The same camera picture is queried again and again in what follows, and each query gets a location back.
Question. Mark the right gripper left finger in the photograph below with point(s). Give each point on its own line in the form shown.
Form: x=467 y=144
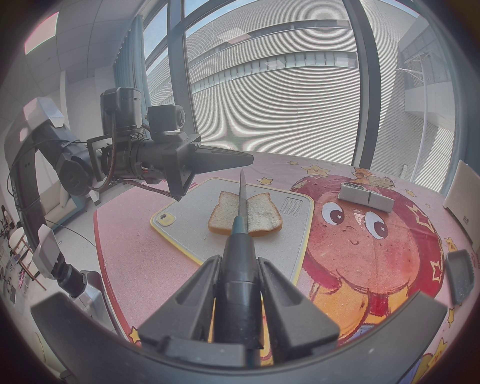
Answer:
x=187 y=315

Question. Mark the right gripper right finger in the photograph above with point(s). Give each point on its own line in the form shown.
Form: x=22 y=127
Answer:
x=296 y=322

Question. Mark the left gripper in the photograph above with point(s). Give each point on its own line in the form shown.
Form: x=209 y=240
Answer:
x=176 y=161

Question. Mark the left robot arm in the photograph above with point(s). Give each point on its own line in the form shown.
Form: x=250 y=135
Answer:
x=123 y=108

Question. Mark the slice of bread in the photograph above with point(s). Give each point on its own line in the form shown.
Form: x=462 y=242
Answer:
x=225 y=217

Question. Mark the cream toaster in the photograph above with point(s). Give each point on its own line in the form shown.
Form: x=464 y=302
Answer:
x=463 y=198

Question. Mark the cutting board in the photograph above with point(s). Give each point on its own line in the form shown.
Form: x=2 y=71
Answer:
x=187 y=225

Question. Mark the window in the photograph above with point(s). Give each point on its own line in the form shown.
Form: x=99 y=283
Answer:
x=281 y=93

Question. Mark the blue curtain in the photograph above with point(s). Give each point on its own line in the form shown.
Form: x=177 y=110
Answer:
x=129 y=63

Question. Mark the white knife rest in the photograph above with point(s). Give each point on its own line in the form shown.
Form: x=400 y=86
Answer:
x=362 y=197

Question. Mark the dark grey tray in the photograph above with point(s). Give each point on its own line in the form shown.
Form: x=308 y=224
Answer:
x=459 y=277

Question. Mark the wooden chair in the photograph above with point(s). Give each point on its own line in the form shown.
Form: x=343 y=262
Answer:
x=26 y=258

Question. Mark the ceiling light panel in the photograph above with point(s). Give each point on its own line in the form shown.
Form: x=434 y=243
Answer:
x=41 y=32

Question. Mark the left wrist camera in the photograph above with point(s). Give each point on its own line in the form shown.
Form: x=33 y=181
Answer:
x=165 y=120

